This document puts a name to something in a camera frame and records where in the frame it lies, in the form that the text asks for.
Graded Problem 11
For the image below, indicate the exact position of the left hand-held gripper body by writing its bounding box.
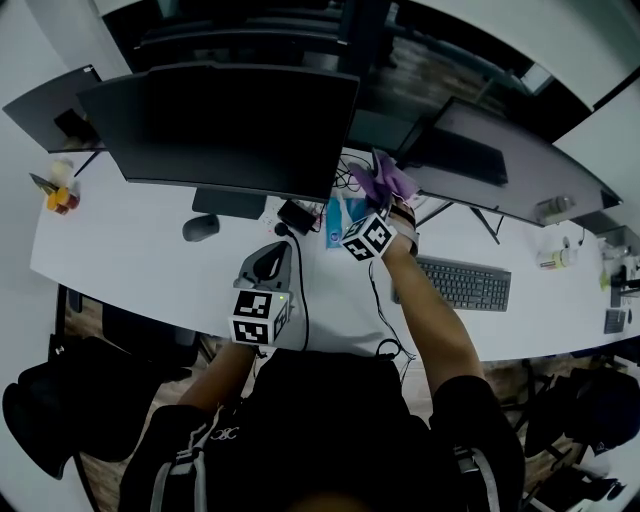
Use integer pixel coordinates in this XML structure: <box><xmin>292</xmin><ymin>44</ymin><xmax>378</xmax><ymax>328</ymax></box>
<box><xmin>227</xmin><ymin>277</ymin><xmax>297</xmax><ymax>347</ymax></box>

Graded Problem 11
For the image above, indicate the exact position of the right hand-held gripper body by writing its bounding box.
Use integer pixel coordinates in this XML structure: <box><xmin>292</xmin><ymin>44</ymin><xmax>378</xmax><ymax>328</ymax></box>
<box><xmin>339</xmin><ymin>212</ymin><xmax>421</xmax><ymax>263</ymax></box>

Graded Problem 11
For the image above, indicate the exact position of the purple cloth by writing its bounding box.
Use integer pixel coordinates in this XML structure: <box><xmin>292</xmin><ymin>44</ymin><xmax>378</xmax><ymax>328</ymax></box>
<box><xmin>348</xmin><ymin>149</ymin><xmax>421</xmax><ymax>211</ymax></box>

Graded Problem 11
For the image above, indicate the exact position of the wide black monitor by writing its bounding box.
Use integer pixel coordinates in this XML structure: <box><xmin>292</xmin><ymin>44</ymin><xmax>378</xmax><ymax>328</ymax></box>
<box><xmin>397</xmin><ymin>97</ymin><xmax>624</xmax><ymax>246</ymax></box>

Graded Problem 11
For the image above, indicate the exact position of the person's right forearm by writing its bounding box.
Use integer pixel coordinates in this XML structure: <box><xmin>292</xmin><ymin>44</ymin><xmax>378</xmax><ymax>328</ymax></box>
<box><xmin>380</xmin><ymin>239</ymin><xmax>486</xmax><ymax>401</ymax></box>

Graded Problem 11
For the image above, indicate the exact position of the person's left forearm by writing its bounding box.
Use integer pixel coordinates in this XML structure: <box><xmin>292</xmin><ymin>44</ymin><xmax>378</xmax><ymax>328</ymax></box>
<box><xmin>177</xmin><ymin>342</ymin><xmax>259</xmax><ymax>414</ymax></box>

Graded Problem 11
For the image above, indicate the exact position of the left black monitor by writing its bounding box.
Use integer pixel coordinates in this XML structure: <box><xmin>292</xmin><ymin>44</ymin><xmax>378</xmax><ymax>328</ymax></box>
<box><xmin>77</xmin><ymin>62</ymin><xmax>361</xmax><ymax>221</ymax></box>

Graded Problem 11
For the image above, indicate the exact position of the dark grey monitor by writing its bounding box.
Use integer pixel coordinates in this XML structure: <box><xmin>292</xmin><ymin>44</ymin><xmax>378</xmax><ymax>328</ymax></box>
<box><xmin>2</xmin><ymin>64</ymin><xmax>109</xmax><ymax>177</ymax></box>

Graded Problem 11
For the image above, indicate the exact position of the blue tissue packet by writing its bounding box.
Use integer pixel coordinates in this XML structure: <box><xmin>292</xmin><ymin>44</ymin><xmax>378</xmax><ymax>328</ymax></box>
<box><xmin>324</xmin><ymin>195</ymin><xmax>374</xmax><ymax>250</ymax></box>

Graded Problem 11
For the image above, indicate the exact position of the black power adapter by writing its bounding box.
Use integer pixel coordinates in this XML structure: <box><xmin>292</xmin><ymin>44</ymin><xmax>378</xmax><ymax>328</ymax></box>
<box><xmin>273</xmin><ymin>199</ymin><xmax>317</xmax><ymax>239</ymax></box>

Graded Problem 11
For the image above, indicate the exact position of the grey computer mouse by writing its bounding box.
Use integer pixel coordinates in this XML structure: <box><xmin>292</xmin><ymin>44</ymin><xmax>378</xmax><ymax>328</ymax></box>
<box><xmin>182</xmin><ymin>213</ymin><xmax>221</xmax><ymax>243</ymax></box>

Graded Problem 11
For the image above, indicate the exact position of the person's black clothing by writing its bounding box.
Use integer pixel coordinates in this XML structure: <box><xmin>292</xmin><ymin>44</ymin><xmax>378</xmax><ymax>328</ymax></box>
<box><xmin>117</xmin><ymin>349</ymin><xmax>526</xmax><ymax>512</ymax></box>

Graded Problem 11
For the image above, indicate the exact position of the clear bottle yellow label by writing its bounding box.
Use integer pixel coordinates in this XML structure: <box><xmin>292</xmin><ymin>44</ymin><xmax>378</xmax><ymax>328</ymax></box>
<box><xmin>536</xmin><ymin>247</ymin><xmax>580</xmax><ymax>271</ymax></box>

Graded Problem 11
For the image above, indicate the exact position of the clear plastic cup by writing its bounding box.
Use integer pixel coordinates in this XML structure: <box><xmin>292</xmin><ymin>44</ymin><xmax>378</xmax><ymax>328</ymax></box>
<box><xmin>49</xmin><ymin>157</ymin><xmax>76</xmax><ymax>184</ymax></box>

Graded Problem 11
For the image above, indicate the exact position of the black power cable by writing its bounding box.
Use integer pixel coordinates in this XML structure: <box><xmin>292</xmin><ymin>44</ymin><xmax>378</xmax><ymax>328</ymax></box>
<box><xmin>287</xmin><ymin>229</ymin><xmax>311</xmax><ymax>351</ymax></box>

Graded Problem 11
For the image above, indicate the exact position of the tangled black cable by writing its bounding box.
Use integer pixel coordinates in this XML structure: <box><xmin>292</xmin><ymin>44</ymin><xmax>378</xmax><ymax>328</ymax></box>
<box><xmin>332</xmin><ymin>154</ymin><xmax>366</xmax><ymax>194</ymax></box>

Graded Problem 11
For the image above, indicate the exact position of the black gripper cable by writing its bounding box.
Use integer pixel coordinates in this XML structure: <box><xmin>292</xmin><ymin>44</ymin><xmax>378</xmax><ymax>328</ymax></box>
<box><xmin>368</xmin><ymin>259</ymin><xmax>417</xmax><ymax>374</ymax></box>

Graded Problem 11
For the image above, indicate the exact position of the grey backpack strap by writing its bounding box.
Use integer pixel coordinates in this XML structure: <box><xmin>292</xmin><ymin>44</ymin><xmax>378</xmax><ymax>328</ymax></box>
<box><xmin>149</xmin><ymin>439</ymin><xmax>209</xmax><ymax>512</ymax></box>
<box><xmin>452</xmin><ymin>444</ymin><xmax>501</xmax><ymax>512</ymax></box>

